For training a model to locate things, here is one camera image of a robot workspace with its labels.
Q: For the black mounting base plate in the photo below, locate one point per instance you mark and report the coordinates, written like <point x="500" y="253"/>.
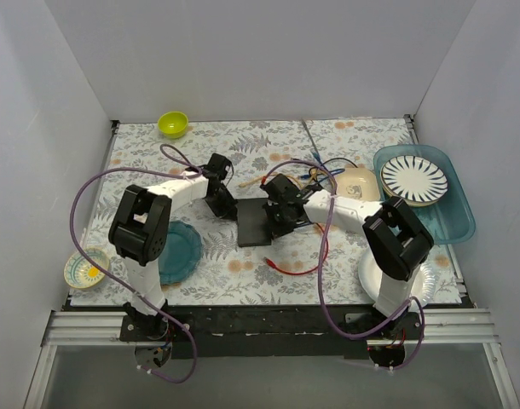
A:
<point x="261" y="331"/>

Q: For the small patterned yellow bowl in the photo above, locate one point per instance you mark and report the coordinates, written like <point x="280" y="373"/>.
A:
<point x="80" y="274"/>

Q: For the teal plastic tray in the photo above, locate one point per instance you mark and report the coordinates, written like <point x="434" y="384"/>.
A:
<point x="449" y="220"/>

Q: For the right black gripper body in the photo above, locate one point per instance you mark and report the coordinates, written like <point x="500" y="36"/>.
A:
<point x="279" y="217"/>

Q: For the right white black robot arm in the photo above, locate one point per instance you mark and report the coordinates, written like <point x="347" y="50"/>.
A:
<point x="397" y="239"/>

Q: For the white paper plate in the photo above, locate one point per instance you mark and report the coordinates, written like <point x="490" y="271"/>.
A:
<point x="370" y="275"/>

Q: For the lime green bowl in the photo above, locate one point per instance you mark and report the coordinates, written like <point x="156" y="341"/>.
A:
<point x="173" y="125"/>

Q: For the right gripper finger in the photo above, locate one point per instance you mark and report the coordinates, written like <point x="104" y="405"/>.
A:
<point x="272" y="212"/>
<point x="281" y="225"/>

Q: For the floral table mat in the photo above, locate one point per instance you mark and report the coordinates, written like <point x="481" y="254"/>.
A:
<point x="227" y="274"/>

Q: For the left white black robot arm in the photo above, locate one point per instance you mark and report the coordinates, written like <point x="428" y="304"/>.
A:
<point x="140" y="226"/>

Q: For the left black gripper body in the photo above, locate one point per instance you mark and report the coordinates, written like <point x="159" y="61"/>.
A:
<point x="222" y="204"/>

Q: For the black network switch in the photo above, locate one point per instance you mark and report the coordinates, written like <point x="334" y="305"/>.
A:
<point x="252" y="223"/>

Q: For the teal scalloped plate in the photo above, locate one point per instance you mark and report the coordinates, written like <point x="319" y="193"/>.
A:
<point x="181" y="255"/>

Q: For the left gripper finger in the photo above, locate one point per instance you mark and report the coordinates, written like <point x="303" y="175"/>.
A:
<point x="217" y="204"/>
<point x="229" y="210"/>

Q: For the blue striped white plate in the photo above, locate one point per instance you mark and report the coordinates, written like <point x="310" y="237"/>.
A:
<point x="415" y="179"/>

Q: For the beige square dish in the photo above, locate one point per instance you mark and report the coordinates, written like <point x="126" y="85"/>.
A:
<point x="357" y="183"/>

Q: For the aluminium frame rail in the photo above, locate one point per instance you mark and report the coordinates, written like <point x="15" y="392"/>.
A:
<point x="102" y="328"/>

